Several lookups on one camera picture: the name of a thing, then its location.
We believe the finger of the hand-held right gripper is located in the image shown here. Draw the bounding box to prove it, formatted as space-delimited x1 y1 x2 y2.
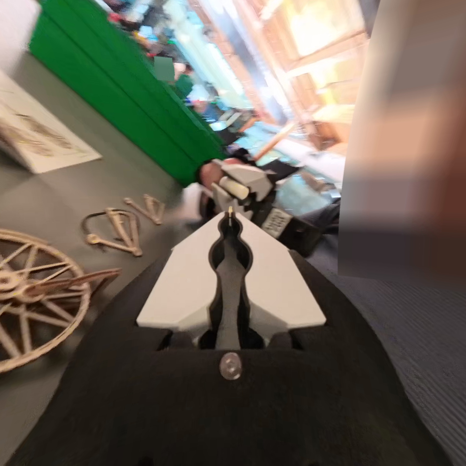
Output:
210 181 256 220
218 162 276 201

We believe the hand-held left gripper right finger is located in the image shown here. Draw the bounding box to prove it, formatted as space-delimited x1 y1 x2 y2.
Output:
233 213 327 337

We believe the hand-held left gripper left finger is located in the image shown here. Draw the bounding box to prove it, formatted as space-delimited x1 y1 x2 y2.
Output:
136 212 231 333

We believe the small cream cylinder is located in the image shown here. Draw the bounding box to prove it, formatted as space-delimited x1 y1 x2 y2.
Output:
223 179 250 200

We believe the wooden triangle frame part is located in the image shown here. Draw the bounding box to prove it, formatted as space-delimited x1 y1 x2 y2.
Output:
85 208 143 257

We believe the white instruction booklet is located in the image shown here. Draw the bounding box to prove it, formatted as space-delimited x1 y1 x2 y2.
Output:
0 69 102 175

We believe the wooden bicycle model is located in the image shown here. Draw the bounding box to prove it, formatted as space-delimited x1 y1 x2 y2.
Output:
0 229 122 374

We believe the person's right hand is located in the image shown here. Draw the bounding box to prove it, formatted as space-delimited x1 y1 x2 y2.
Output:
200 159 228 190

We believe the wooden V-shaped part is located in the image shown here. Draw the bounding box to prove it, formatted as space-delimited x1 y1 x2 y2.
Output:
123 194 165 225

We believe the black rubber band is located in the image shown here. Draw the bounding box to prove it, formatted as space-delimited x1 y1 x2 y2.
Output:
81 210 139 244

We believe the person's dark ribbed sweater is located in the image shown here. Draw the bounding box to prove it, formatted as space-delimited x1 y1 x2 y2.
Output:
304 204 466 466

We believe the green plastic bin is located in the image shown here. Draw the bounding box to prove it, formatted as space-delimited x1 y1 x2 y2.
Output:
29 0 226 186

